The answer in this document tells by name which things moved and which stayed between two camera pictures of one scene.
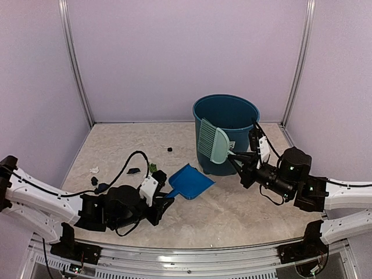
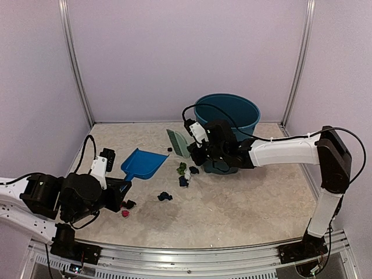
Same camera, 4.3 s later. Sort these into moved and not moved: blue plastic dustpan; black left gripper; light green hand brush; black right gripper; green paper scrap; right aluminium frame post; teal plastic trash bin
Moved: light green hand brush; black left gripper; blue plastic dustpan; black right gripper; green paper scrap
Not moved: teal plastic trash bin; right aluminium frame post
